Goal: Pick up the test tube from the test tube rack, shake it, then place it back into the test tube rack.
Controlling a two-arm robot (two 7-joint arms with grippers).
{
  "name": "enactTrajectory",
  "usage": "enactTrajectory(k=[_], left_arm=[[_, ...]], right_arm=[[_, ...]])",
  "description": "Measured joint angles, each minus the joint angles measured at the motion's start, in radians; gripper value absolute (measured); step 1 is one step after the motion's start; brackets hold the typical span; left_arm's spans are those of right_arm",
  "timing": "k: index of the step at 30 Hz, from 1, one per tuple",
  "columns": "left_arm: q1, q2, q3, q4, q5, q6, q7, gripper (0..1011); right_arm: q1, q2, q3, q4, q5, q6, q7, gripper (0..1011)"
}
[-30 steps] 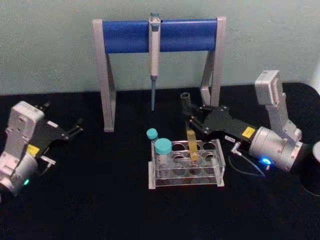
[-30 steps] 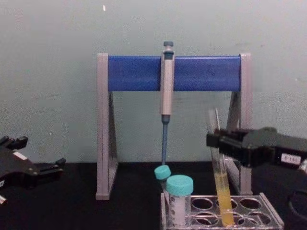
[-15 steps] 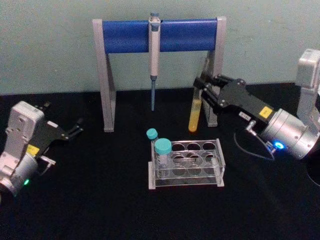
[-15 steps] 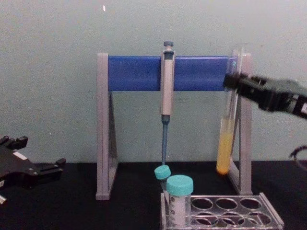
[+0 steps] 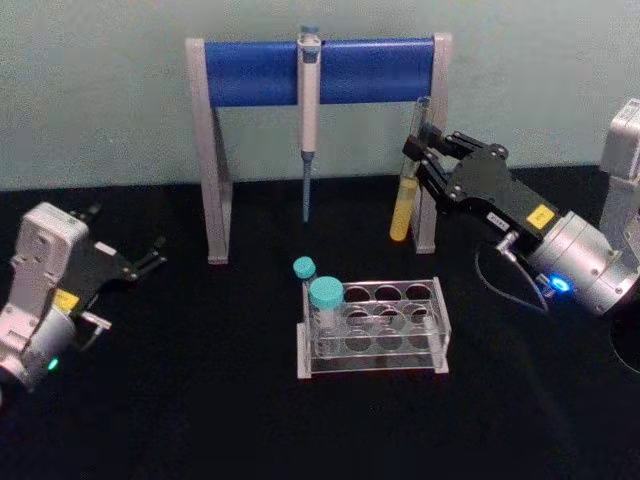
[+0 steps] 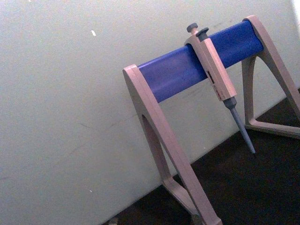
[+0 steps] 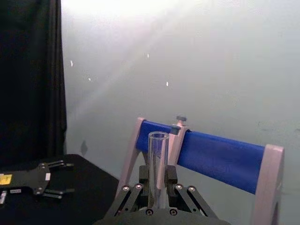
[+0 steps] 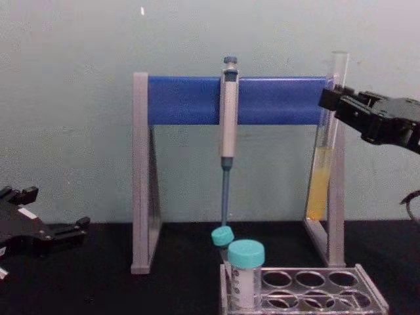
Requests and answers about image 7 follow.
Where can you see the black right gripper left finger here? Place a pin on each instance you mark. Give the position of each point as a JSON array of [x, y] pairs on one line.
[[134, 195]]

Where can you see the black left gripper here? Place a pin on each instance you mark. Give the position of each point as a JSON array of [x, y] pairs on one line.
[[25, 180]]

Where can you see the black curtain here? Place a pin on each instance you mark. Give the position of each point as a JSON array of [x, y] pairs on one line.
[[28, 82]]

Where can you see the blue and pale rack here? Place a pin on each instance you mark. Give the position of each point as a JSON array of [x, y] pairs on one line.
[[211, 152]]

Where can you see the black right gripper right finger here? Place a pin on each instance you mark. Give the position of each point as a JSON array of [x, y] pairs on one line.
[[185, 197]]

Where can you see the grey round knob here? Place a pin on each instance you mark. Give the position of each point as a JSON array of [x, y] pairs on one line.
[[182, 116], [174, 129]]

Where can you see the clear glass test tube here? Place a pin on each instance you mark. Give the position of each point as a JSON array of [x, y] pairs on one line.
[[159, 150]]

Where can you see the black table cloth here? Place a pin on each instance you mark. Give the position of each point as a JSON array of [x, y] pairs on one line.
[[89, 187]]

